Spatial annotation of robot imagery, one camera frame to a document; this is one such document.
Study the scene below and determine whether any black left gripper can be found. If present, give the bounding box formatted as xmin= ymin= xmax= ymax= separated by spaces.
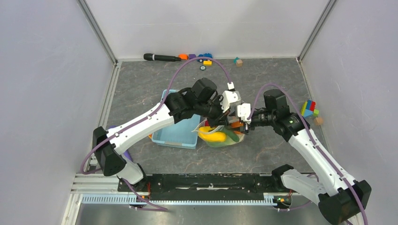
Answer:
xmin=196 ymin=96 xmax=232 ymax=129

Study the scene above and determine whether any yellow toy lemon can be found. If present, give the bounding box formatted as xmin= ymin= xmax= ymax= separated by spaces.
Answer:
xmin=198 ymin=126 xmax=227 ymax=143

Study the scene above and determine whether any clear dotted zip top bag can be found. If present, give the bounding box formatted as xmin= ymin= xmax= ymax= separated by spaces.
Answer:
xmin=191 ymin=119 xmax=246 ymax=148

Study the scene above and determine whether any orange toy fruit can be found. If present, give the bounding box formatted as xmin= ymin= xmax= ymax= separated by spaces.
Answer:
xmin=230 ymin=121 xmax=245 ymax=135

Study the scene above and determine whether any green toy cucumber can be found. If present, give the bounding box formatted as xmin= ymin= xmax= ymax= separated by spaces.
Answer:
xmin=223 ymin=128 xmax=240 ymax=143

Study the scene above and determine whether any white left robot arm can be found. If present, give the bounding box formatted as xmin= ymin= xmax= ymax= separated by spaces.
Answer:
xmin=93 ymin=78 xmax=229 ymax=191

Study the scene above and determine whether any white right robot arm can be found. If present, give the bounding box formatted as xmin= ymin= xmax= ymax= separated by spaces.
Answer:
xmin=250 ymin=89 xmax=372 ymax=225

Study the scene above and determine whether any multicolour toy brick stack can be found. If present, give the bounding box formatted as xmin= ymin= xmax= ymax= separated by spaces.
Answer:
xmin=300 ymin=99 xmax=319 ymax=118

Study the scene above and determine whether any yellow toy brick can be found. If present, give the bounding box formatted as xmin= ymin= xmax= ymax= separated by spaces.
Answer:
xmin=203 ymin=60 xmax=213 ymax=66

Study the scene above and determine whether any light blue plastic basket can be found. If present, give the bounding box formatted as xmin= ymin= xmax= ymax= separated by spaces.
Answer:
xmin=151 ymin=89 xmax=202 ymax=150

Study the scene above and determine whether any small wooden cube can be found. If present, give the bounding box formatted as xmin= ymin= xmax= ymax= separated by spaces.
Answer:
xmin=314 ymin=117 xmax=324 ymax=126

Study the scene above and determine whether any blue toy car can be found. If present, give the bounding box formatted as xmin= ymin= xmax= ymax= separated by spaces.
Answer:
xmin=197 ymin=53 xmax=213 ymax=62

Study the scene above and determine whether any orange toy block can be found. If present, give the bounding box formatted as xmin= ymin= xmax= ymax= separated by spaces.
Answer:
xmin=178 ymin=54 xmax=189 ymax=60

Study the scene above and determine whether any teal and wood cube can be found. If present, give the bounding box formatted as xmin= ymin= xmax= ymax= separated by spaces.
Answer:
xmin=234 ymin=57 xmax=243 ymax=67

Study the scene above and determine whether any black microphone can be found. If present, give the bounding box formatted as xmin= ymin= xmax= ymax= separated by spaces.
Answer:
xmin=143 ymin=53 xmax=182 ymax=62

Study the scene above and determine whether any purple plastic cylinder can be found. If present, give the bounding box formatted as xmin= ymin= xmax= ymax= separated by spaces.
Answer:
xmin=109 ymin=125 xmax=133 ymax=162

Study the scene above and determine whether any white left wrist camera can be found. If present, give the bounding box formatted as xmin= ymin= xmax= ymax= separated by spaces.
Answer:
xmin=221 ymin=82 xmax=242 ymax=113

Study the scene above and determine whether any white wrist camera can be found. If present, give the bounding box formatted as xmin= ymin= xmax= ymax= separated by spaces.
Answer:
xmin=236 ymin=103 xmax=251 ymax=124
xmin=221 ymin=82 xmax=242 ymax=113

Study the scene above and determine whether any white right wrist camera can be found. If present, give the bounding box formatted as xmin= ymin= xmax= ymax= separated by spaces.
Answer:
xmin=236 ymin=103 xmax=251 ymax=124

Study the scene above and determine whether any black mounting base plate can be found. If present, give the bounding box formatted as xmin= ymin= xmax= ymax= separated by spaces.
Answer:
xmin=133 ymin=173 xmax=293 ymax=201

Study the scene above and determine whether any slotted cable duct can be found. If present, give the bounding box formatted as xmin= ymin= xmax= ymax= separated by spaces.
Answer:
xmin=81 ymin=194 xmax=277 ymax=206

